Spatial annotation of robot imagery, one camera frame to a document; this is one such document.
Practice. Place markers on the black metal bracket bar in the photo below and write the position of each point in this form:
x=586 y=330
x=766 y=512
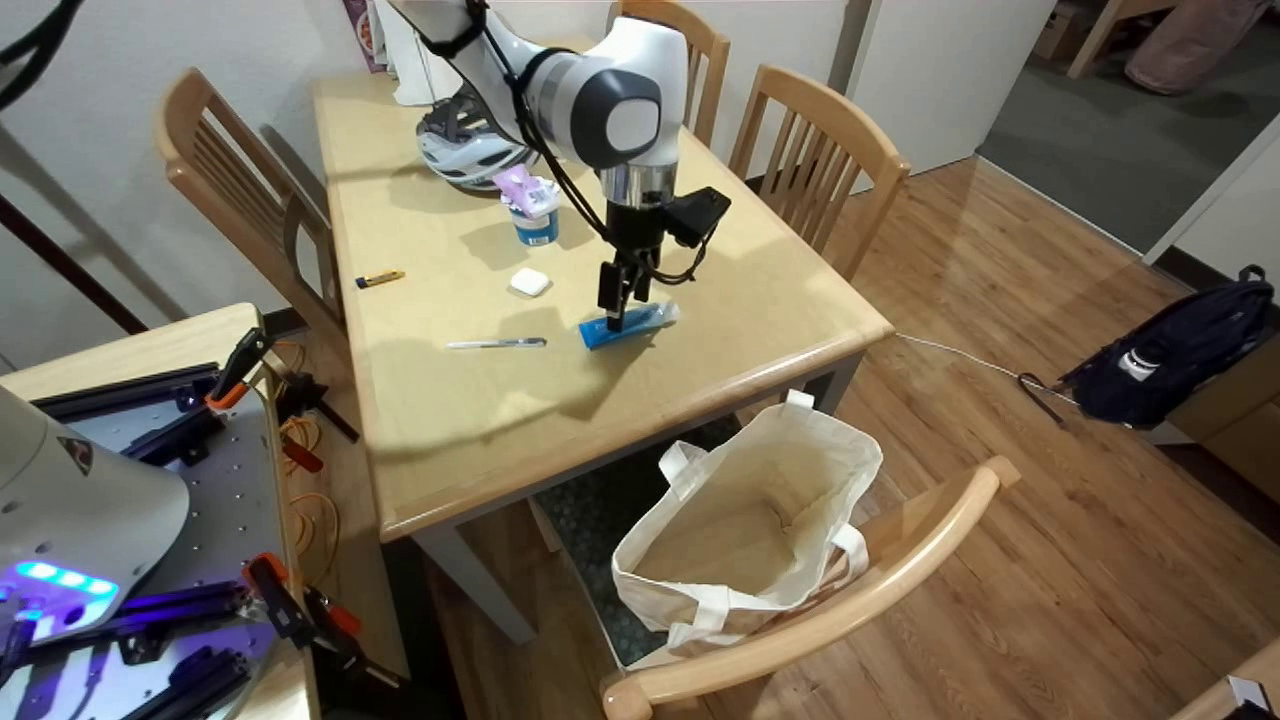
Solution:
x=120 y=391
x=200 y=685
x=163 y=612
x=174 y=437

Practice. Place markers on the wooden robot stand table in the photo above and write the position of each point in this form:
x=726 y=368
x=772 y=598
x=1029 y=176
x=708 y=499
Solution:
x=133 y=349

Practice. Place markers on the small white square case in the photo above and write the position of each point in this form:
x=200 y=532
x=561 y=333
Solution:
x=528 y=281

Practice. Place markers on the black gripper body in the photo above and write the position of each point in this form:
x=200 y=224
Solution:
x=639 y=228

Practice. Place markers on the white black bicycle helmet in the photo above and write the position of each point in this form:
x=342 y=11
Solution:
x=455 y=148

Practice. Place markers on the white cup blue label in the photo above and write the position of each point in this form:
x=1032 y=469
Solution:
x=536 y=228

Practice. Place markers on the grey perforated mounting plate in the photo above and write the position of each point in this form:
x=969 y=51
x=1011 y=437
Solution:
x=235 y=493

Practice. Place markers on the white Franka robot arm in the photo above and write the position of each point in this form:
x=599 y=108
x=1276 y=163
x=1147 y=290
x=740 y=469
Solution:
x=602 y=100

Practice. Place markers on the small dark brown marker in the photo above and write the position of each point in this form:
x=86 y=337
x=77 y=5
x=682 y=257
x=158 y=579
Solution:
x=381 y=279

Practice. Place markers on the clear white pen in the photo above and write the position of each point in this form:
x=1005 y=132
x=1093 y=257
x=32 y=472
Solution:
x=496 y=340

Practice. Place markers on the tall white container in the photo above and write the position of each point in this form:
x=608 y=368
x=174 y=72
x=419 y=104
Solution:
x=412 y=72

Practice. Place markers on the grey table leg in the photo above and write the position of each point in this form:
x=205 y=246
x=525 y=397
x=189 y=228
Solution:
x=828 y=386
x=464 y=575

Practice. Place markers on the curved back wooden chair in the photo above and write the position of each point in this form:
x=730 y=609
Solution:
x=855 y=585

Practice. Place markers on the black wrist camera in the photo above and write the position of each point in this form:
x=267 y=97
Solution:
x=699 y=214

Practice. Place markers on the dark grey rug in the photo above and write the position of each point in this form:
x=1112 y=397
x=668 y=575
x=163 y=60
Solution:
x=580 y=520

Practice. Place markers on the navy blue backpack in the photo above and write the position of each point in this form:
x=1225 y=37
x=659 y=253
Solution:
x=1174 y=354

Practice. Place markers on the wooden frame pink cushion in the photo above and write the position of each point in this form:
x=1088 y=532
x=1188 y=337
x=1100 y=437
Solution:
x=1185 y=43

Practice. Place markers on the slatted wooden dining chair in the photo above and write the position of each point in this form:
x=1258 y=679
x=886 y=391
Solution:
x=705 y=64
x=814 y=144
x=227 y=163

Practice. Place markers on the clear plastic bag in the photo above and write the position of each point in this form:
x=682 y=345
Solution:
x=747 y=520

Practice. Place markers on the purple foil packet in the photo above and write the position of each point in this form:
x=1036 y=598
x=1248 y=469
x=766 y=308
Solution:
x=525 y=185

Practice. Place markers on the black orange bar clamp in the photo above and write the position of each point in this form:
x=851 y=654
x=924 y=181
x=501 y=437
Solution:
x=240 y=367
x=308 y=403
x=314 y=620

